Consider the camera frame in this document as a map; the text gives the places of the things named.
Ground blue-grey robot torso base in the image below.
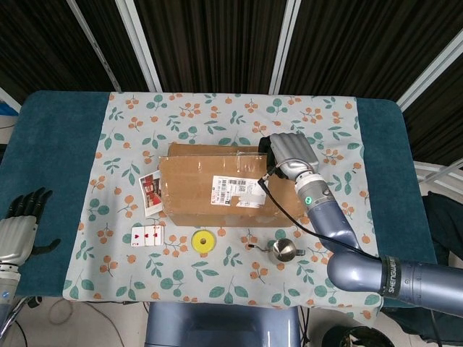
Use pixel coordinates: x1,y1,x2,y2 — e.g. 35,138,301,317
144,301,303,347

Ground black velcro cable strap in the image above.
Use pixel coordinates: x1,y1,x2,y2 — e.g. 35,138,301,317
378,254,401,299

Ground white metal frame post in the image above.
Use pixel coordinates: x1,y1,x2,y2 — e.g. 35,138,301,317
268,0,302,94
114,0,163,93
67,0,122,93
396,35,463,111

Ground black right hand cable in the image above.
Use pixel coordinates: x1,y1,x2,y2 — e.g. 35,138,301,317
258,164,383,260

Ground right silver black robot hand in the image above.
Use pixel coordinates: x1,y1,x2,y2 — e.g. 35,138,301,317
258,132,321,181

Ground yellow plastic ring disc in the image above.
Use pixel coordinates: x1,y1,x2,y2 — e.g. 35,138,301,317
190,231,217,254

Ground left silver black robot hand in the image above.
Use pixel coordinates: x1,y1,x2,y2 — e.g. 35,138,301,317
0,187,62,267

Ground stainless steel gooseneck pitcher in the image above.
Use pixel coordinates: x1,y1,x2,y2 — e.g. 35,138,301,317
247,238,305,262

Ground brown cardboard shipping box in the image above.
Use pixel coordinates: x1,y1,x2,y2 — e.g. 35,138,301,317
158,142,308,229

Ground camouflage pattern bin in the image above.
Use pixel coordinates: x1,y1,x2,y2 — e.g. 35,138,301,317
327,325,381,347

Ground black fabric bag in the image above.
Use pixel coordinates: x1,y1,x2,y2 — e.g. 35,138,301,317
419,190,463,270

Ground red and white booklet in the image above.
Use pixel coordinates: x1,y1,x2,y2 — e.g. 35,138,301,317
139,171,163,218

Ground white metal side rails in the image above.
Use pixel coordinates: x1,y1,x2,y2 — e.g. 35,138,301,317
414,160,463,185

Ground floral fruit print tablecloth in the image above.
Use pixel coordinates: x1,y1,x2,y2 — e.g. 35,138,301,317
61,92,385,330

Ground rubber-banded playing card deck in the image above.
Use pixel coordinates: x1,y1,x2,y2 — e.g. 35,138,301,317
130,224,166,248

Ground teal fabric table cover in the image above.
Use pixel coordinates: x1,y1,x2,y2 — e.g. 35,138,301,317
0,90,446,308

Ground white frame post with blue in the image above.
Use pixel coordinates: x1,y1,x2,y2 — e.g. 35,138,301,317
0,86,22,116

